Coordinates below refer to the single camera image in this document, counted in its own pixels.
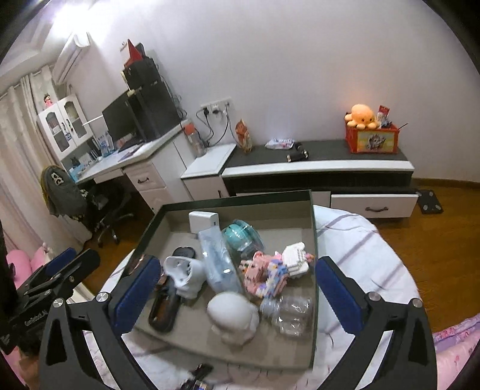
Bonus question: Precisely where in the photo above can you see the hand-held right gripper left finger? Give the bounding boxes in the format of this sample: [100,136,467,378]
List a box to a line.
[37,254,163,390]

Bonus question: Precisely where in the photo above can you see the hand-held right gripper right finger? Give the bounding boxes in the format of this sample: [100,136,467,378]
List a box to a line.
[315,256,437,390]

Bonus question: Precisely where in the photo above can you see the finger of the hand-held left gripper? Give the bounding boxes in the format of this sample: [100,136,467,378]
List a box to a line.
[26,247,77,284]
[17,249,101,301]

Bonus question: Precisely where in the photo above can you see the clear plastic package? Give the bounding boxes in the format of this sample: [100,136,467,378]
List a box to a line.
[259,294,314,338]

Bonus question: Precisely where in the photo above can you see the white block toy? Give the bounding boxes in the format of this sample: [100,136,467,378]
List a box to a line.
[281,243,316,276]

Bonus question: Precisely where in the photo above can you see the dark green cardboard box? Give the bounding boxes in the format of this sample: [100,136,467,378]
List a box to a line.
[127,189,319,372]

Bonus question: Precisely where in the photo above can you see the pink block toy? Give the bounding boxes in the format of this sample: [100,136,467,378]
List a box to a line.
[240,251,289,301]

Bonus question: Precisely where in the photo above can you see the clear box with blue contents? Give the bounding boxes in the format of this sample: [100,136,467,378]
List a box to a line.
[198,227,244,295]

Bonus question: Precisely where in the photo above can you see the white power adapter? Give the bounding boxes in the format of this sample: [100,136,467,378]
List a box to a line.
[188,211,219,241]

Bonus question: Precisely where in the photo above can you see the teal brush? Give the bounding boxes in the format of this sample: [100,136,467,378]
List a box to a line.
[221,219,267,259]

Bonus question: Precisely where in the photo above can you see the long black case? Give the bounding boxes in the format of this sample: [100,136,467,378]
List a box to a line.
[148,245,196,334]

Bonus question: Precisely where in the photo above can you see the pink plush pillow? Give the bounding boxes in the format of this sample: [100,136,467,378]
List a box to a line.
[5,247,47,280]

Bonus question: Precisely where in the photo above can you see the black office chair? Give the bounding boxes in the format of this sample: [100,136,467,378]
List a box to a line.
[75,184,134,246]

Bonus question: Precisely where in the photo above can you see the white plaster head figure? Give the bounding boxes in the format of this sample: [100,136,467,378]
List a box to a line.
[207,292,260,346]

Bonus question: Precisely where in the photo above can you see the small black toy figure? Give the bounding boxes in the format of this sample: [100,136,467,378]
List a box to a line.
[187,363,214,381]

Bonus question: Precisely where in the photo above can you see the beige curtain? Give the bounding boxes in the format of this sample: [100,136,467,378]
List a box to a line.
[0,75,57,248]

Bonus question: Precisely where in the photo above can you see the white desk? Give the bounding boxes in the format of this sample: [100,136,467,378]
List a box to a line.
[69,120,196,214]

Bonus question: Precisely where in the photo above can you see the dark top low cabinet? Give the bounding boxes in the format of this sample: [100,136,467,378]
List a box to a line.
[221,139,419,219]

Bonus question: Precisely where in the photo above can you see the black floor scale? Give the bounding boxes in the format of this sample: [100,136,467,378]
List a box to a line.
[415,189,443,214]

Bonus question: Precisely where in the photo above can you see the white glass door cabinet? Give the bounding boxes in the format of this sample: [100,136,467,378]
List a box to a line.
[37,94,94,166]

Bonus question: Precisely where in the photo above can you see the pink floral blanket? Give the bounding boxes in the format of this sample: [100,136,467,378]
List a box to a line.
[431,315,480,390]

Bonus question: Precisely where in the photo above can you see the small white side cabinet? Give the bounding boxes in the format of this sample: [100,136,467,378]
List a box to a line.
[181,143,238,201]

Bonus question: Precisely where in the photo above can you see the small black device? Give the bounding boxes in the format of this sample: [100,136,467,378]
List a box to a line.
[287,142,309,163]

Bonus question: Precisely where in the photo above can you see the black computer monitor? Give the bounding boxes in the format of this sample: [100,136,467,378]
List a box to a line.
[102,92,145,145]

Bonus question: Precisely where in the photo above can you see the red storage crate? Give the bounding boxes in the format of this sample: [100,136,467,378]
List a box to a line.
[345,122,400,154]

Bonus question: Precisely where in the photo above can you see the tissue packet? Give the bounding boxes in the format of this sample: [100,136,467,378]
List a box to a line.
[265,137,295,151]

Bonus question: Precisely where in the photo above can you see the orange lid bottle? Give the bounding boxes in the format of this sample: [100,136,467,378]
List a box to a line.
[184,122,206,157]

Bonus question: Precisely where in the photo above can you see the orange octopus plush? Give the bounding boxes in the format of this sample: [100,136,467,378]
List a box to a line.
[344,104,379,130]

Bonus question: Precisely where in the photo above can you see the black computer tower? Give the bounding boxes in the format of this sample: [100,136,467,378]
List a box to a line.
[127,80,182,141]

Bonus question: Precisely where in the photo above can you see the orange snack bag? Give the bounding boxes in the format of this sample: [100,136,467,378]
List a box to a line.
[235,119,254,154]

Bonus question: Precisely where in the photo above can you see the white air conditioner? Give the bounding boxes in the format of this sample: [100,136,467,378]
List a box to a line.
[52,33,92,85]

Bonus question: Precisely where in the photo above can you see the black box on tower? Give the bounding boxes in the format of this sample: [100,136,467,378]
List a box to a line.
[122,38,162,89]

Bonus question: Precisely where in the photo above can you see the black power cables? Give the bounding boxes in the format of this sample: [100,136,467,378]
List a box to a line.
[195,107,231,147]

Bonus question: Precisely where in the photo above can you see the white wall socket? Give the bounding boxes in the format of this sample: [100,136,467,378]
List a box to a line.
[200,98,232,115]

